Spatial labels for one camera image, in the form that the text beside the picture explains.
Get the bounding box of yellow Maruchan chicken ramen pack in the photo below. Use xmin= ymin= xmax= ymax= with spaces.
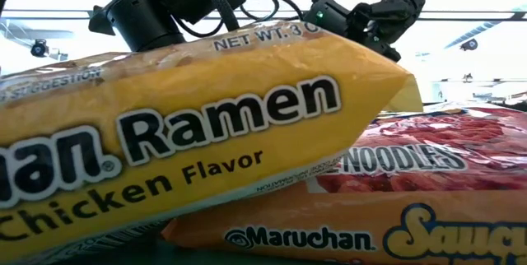
xmin=0 ymin=21 xmax=424 ymax=265

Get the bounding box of black left camera cable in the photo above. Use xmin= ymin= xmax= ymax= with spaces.
xmin=201 ymin=0 xmax=242 ymax=34

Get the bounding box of small black round fixture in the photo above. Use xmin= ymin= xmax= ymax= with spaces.
xmin=29 ymin=38 xmax=50 ymax=58
xmin=459 ymin=37 xmax=479 ymax=52

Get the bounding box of red Maruchan Saucy Noodles pack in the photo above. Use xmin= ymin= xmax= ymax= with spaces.
xmin=161 ymin=102 xmax=527 ymax=265

